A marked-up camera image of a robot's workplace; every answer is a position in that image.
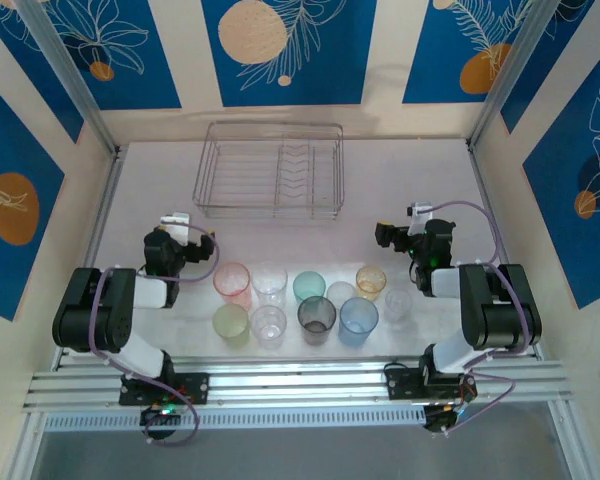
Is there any pink plastic cup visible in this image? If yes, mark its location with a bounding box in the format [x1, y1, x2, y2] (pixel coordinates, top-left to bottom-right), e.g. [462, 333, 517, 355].
[213, 262, 254, 311]

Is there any amber faceted glass cup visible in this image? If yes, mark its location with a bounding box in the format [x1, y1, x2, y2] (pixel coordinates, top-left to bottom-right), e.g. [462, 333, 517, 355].
[355, 265, 387, 302]

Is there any small clear faceted cup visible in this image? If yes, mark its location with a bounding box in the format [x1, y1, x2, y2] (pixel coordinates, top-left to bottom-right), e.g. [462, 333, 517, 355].
[383, 288, 413, 322]

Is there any frosted white textured cup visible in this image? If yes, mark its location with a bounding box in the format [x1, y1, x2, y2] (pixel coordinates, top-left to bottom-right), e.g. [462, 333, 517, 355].
[326, 281, 357, 309]

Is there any tall clear plastic cup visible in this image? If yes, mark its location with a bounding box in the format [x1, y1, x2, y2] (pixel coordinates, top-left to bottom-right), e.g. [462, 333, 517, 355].
[251, 260, 289, 307]

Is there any pale green textured cup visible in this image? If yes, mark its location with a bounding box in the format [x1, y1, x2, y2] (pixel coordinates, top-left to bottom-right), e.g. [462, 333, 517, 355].
[212, 303, 252, 349]

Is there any blue plastic cup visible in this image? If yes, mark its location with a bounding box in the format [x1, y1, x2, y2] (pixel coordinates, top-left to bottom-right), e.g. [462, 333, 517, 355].
[338, 297, 380, 346]

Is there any teal textured plastic cup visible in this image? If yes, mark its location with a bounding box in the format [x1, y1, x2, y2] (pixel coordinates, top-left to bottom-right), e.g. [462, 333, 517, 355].
[292, 270, 327, 305]

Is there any clear faceted plastic cup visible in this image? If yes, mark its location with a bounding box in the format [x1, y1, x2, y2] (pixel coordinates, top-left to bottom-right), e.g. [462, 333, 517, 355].
[250, 304, 287, 350]

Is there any smoky grey plastic cup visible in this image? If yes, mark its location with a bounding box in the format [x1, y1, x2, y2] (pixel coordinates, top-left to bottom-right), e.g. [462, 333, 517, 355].
[297, 295, 338, 346]

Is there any metal wire dish rack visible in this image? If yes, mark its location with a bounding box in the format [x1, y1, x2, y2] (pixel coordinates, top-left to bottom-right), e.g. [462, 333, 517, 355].
[192, 121, 346, 221]

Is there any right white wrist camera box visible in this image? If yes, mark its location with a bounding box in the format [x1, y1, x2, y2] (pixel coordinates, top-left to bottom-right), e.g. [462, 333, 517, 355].
[407, 200, 434, 236]

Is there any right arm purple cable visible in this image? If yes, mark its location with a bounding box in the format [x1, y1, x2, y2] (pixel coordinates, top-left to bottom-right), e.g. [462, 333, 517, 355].
[427, 199, 534, 437]

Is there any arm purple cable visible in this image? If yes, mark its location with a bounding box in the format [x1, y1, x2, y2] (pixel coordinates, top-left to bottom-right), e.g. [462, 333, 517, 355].
[427, 199, 534, 437]
[87, 222, 221, 447]

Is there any aluminium table side rail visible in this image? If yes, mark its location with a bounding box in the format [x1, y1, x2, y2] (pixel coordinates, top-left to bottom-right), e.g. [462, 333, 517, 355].
[54, 142, 127, 371]
[467, 139, 546, 361]

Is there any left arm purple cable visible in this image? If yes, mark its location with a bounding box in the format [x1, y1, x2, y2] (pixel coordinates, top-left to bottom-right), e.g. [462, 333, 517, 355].
[87, 222, 221, 447]

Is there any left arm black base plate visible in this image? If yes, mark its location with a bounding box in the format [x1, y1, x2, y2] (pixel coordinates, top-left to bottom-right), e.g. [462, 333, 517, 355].
[118, 372, 211, 406]

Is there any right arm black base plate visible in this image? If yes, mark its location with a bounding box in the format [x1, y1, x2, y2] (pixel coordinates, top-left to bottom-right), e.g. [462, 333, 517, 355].
[384, 367, 479, 401]

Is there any aluminium mounting rail frame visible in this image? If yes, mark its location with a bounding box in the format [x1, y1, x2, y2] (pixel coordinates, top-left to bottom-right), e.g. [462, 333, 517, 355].
[22, 355, 574, 414]

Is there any aluminium frame post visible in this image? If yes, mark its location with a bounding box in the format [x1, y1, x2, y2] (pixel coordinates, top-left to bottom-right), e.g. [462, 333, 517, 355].
[14, 0, 121, 156]
[465, 0, 564, 151]

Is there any grey slotted cable duct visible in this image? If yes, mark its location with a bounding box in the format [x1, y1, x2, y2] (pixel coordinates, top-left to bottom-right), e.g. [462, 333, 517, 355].
[43, 405, 429, 432]

